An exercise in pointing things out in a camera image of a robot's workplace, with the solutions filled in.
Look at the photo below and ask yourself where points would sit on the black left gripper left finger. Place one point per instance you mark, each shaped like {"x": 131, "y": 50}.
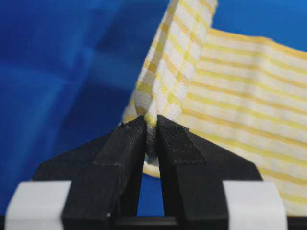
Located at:
{"x": 81, "y": 188}

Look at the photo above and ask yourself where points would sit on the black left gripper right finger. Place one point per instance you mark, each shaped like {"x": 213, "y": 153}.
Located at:
{"x": 210, "y": 188}

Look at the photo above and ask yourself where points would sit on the yellow white checked towel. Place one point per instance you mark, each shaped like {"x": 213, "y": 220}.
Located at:
{"x": 247, "y": 94}

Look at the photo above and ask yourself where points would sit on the blue table cloth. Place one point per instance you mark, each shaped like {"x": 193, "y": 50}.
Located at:
{"x": 67, "y": 68}

